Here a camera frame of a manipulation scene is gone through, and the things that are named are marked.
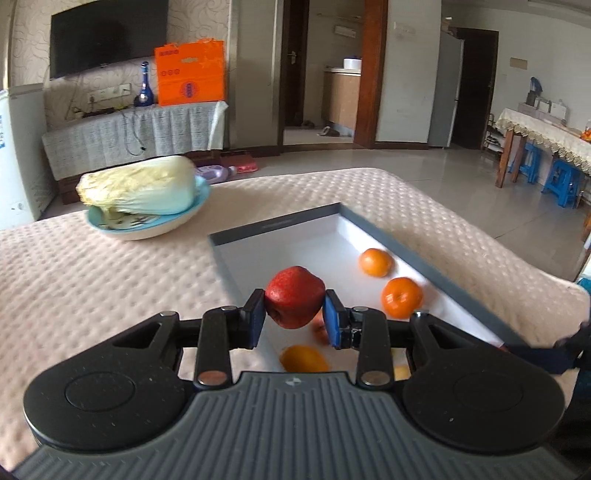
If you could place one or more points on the orange gift box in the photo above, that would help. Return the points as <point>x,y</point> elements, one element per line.
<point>191,74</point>

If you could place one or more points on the napa cabbage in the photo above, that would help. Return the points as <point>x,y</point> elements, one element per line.
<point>138,184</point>

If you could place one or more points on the white chest freezer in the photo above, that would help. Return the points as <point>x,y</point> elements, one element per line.
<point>18,161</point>

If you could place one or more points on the blue glass bottle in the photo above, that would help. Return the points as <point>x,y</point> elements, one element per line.
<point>144,97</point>

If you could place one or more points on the purple plastic item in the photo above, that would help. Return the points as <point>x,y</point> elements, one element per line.
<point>214,174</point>

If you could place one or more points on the red apple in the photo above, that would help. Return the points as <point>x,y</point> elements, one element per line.
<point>293,293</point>

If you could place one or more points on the black power strip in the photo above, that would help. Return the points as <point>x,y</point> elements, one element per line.
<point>98,111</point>

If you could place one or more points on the cabinet with patterned cloth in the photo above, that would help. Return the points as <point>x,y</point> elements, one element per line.
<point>92,138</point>

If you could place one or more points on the orange mandarin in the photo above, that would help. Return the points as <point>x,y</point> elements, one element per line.
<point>376,262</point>
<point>401,297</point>

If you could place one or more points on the dark open doorway door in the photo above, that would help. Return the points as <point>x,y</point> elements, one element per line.
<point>480,87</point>

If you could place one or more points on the wooden dining table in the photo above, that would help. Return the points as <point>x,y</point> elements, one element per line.
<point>503,161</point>

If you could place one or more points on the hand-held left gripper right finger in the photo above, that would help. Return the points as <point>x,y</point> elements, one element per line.
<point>332,323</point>

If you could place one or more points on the pale blue ceramic plate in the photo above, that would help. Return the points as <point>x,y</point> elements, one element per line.
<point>152,228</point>

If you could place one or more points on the blue item on table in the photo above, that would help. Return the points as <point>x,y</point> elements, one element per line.
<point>535,85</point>

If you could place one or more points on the blue plastic stool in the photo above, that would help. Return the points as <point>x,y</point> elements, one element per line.
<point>563,180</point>
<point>526,161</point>

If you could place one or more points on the light slippers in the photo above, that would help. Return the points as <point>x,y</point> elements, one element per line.
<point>328,131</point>

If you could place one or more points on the brown wooden door frame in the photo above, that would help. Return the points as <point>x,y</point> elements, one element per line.
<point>369,74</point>

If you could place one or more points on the black shoe rack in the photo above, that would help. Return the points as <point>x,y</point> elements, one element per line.
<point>491,136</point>

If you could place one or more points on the silver refrigerator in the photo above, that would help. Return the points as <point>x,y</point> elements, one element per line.
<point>445,92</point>

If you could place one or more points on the wooden kitchen cabinet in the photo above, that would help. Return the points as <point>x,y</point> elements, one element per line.
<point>341,99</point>

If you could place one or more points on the wide white wall socket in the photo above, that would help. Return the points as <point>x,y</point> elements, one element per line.
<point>117,90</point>

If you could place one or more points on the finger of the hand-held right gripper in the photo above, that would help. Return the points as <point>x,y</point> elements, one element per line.
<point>540,360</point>

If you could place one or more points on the dark wooden door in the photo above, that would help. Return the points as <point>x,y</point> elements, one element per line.
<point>295,60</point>

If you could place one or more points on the grey shallow box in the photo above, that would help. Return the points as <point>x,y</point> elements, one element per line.
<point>286,244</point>

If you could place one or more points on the black wall television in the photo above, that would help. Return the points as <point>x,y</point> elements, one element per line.
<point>106,32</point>

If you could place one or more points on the cream lace tablecloth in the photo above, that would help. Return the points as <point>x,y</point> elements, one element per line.
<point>540,129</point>

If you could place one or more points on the yellow orange fruit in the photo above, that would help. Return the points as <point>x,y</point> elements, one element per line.
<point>304,359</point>

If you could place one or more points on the white pot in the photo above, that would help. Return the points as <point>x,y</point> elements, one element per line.
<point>352,62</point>

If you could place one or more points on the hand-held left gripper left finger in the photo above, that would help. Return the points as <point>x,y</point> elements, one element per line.
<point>255,323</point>

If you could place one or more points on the red floor scale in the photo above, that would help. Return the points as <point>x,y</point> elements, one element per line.
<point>240,162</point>

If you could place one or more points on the orange items on table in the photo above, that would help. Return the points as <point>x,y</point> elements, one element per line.
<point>586,131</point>

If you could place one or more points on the white boxes on table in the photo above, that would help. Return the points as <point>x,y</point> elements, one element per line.
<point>547,108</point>

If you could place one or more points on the beige wall panel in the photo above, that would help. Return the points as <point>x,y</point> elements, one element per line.
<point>519,63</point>

